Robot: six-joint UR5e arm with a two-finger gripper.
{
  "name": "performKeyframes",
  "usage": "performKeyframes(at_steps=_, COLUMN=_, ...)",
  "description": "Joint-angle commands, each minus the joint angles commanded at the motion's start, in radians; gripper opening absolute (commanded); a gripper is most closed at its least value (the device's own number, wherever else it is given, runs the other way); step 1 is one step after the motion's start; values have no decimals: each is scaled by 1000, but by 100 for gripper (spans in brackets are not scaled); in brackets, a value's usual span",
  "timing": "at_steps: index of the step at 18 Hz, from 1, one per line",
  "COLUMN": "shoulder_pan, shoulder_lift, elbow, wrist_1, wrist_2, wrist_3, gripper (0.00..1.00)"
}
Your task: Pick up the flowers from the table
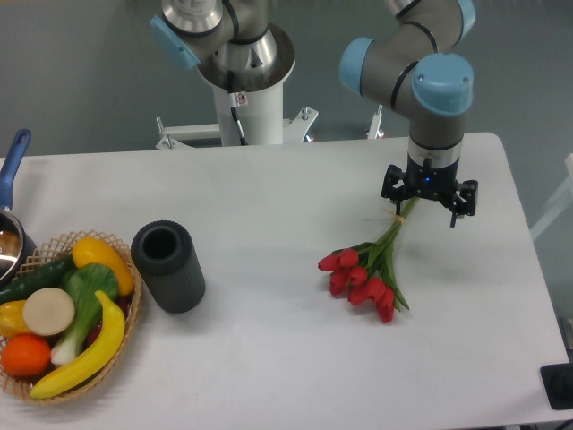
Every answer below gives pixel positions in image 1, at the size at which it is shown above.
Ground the beige round disc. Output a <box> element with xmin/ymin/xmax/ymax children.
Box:
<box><xmin>22</xmin><ymin>288</ymin><xmax>75</xmax><ymax>336</ymax></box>

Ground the green bok choy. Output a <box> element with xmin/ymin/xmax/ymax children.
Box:
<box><xmin>51</xmin><ymin>263</ymin><xmax>118</xmax><ymax>367</ymax></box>

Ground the dark grey ribbed vase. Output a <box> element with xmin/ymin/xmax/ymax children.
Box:
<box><xmin>131</xmin><ymin>220</ymin><xmax>206</xmax><ymax>314</ymax></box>

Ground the woven wicker basket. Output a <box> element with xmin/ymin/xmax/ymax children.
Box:
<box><xmin>1</xmin><ymin>230</ymin><xmax>143</xmax><ymax>404</ymax></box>

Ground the white frame at right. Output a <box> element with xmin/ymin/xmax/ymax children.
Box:
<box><xmin>530</xmin><ymin>153</ymin><xmax>572</xmax><ymax>241</ymax></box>

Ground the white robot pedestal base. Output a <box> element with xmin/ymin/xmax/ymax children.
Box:
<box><xmin>154</xmin><ymin>22</ymin><xmax>320</xmax><ymax>151</ymax></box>

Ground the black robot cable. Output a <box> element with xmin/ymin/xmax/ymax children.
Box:
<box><xmin>226</xmin><ymin>70</ymin><xmax>249</xmax><ymax>146</ymax></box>

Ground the green cucumber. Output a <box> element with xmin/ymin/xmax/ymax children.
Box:
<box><xmin>1</xmin><ymin>254</ymin><xmax>76</xmax><ymax>305</ymax></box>

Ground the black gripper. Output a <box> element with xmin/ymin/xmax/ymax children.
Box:
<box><xmin>381</xmin><ymin>158</ymin><xmax>478</xmax><ymax>228</ymax></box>

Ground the red tulip bouquet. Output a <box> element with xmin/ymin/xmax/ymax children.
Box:
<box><xmin>317</xmin><ymin>197</ymin><xmax>418</xmax><ymax>323</ymax></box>

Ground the yellow lemon squash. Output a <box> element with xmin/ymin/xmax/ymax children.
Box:
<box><xmin>72</xmin><ymin>236</ymin><xmax>134</xmax><ymax>297</ymax></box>

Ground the yellow banana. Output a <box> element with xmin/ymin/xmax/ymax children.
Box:
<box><xmin>30</xmin><ymin>290</ymin><xmax>125</xmax><ymax>400</ymax></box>

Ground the black device at edge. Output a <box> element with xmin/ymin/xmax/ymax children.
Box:
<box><xmin>540</xmin><ymin>363</ymin><xmax>572</xmax><ymax>410</ymax></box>

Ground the orange fruit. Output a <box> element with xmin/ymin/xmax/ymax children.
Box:
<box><xmin>1</xmin><ymin>334</ymin><xmax>51</xmax><ymax>377</ymax></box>

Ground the blue handled saucepan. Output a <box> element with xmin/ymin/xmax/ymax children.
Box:
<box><xmin>1</xmin><ymin>129</ymin><xmax>36</xmax><ymax>288</ymax></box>

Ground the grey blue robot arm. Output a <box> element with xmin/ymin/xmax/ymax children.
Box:
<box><xmin>150</xmin><ymin>1</ymin><xmax>478</xmax><ymax>218</ymax></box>

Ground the yellow bell pepper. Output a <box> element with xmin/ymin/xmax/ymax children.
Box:
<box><xmin>0</xmin><ymin>300</ymin><xmax>31</xmax><ymax>339</ymax></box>

